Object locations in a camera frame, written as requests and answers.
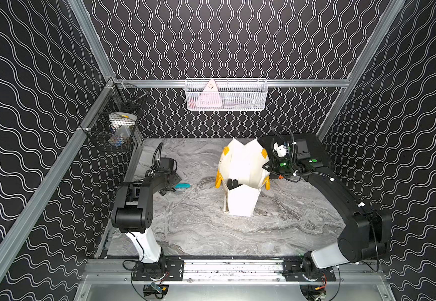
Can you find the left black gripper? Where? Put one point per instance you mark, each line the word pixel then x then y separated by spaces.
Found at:
pixel 171 180

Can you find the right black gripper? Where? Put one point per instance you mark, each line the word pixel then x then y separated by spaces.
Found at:
pixel 272 168

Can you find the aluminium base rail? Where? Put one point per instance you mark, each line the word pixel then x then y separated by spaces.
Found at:
pixel 177 269

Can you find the white canvas pouch yellow handles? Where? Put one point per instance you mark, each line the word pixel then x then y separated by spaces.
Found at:
pixel 243 162

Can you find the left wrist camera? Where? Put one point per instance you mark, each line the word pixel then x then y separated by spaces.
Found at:
pixel 167 165

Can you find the black wire mesh basket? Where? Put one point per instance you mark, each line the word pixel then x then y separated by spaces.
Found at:
pixel 123 97

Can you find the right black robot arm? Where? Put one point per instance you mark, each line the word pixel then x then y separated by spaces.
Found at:
pixel 367 231

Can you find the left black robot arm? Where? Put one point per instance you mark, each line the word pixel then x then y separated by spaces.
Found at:
pixel 133 214

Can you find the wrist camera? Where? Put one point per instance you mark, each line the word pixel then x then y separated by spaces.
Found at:
pixel 301 150
pixel 167 165

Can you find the pink triangular card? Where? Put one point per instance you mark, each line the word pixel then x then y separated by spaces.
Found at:
pixel 210 97

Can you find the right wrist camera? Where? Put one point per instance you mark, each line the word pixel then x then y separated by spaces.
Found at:
pixel 301 150

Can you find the white wire wall basket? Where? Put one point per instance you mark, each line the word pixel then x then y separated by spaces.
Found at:
pixel 237 94

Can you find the teal utility knife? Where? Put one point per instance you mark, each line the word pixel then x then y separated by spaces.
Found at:
pixel 182 186

